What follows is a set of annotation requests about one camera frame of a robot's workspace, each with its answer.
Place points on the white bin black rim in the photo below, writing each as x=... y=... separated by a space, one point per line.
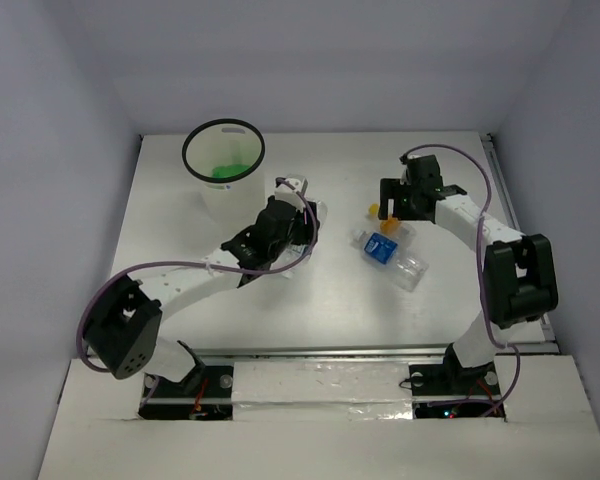
x=225 y=155

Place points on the green plastic bottle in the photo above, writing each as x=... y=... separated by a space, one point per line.
x=229 y=172

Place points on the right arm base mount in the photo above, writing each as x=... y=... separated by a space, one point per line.
x=435 y=394

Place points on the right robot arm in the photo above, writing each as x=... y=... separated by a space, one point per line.
x=516 y=275

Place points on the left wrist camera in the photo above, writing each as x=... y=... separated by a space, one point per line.
x=291 y=189

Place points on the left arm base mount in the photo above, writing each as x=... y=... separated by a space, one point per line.
x=203 y=395

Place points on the clear bottle blue label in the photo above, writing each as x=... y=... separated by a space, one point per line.
x=391 y=257

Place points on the clear bottle lemon label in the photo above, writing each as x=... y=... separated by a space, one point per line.
x=297 y=254

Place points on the clear bottle yellow cap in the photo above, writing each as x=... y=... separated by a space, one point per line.
x=391 y=227

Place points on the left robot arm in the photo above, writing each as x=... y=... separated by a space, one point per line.
x=119 y=330

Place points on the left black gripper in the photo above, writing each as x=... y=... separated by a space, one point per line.
x=302 y=232

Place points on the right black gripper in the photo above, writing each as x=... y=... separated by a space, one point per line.
x=393 y=188

